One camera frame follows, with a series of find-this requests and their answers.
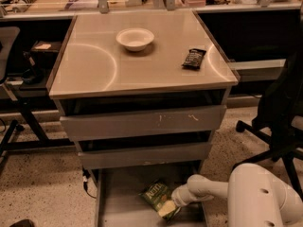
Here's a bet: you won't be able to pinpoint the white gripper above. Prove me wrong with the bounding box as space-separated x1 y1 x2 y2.
158 183 202 218

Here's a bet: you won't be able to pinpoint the dark snack bar wrapper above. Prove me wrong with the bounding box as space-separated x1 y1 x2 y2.
182 48 206 70

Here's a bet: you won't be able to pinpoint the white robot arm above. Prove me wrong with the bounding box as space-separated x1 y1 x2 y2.
159 164 303 227

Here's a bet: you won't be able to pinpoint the black box with label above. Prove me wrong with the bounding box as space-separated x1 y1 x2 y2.
30 41 62 69

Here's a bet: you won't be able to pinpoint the black coiled tool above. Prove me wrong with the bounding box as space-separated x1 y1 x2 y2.
12 0 37 12

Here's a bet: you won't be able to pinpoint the black office chair right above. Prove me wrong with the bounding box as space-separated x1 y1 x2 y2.
233 12 303 199

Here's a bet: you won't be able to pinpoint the grey middle drawer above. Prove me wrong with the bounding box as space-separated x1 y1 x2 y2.
79 142 211 169

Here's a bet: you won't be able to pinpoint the white ceramic bowl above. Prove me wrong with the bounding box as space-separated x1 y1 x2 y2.
116 28 154 52

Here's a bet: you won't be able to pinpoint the green jalapeno chip bag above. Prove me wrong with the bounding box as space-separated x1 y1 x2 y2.
140 180 180 221

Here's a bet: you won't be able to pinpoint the grey open bottom drawer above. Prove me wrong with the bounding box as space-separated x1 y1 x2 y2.
95 163 208 227

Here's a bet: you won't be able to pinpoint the grey top drawer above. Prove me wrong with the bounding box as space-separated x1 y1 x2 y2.
60 105 226 141

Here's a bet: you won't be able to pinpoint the black cable with plug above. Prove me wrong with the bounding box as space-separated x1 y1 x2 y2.
81 167 98 200

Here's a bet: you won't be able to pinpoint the grey drawer cabinet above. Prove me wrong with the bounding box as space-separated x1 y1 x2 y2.
45 9 241 227

